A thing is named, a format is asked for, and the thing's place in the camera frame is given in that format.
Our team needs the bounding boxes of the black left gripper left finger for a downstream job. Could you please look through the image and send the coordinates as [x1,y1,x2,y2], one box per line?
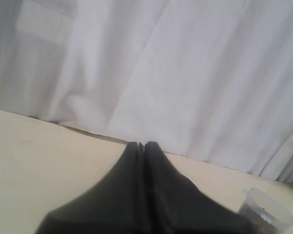
[36,142,147,234]

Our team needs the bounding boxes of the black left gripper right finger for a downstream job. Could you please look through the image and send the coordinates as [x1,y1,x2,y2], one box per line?
[144,142,255,234]

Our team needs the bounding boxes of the translucent plastic pitcher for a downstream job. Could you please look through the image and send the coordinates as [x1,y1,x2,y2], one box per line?
[238,188,293,234]

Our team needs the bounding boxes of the white curtain backdrop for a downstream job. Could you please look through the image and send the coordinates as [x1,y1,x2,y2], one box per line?
[0,0,293,180]

